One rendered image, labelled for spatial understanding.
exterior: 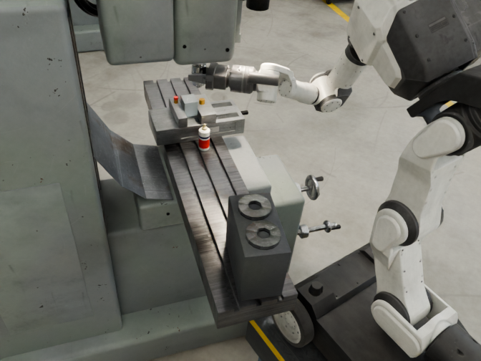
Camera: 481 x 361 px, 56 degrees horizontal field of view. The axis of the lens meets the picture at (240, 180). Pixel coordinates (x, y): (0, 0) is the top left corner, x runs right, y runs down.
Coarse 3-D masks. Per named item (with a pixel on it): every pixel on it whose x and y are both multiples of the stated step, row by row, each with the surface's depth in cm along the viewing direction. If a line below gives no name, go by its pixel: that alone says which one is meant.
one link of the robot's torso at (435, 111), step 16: (480, 64) 105; (448, 80) 104; (464, 80) 101; (480, 80) 98; (432, 96) 109; (448, 96) 106; (464, 96) 102; (480, 96) 99; (416, 112) 115; (432, 112) 118; (480, 112) 102
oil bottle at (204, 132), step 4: (204, 124) 163; (200, 128) 165; (204, 128) 164; (208, 128) 166; (200, 132) 164; (204, 132) 164; (208, 132) 164; (200, 136) 165; (204, 136) 165; (208, 136) 166; (200, 140) 166; (204, 140) 166; (208, 140) 167; (200, 144) 167; (204, 144) 167; (208, 144) 168; (200, 148) 169; (204, 148) 168; (208, 148) 170
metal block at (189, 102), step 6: (180, 96) 170; (186, 96) 170; (192, 96) 171; (180, 102) 172; (186, 102) 167; (192, 102) 167; (186, 108) 168; (192, 108) 169; (186, 114) 170; (192, 114) 171
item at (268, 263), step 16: (240, 208) 119; (256, 208) 122; (272, 208) 122; (240, 224) 117; (256, 224) 116; (272, 224) 116; (240, 240) 113; (256, 240) 112; (272, 240) 112; (240, 256) 114; (256, 256) 110; (272, 256) 111; (288, 256) 112; (240, 272) 115; (256, 272) 114; (272, 272) 115; (240, 288) 117; (256, 288) 119; (272, 288) 120
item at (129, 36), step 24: (96, 0) 130; (120, 0) 114; (144, 0) 116; (168, 0) 118; (120, 24) 118; (144, 24) 120; (168, 24) 122; (120, 48) 122; (144, 48) 124; (168, 48) 126
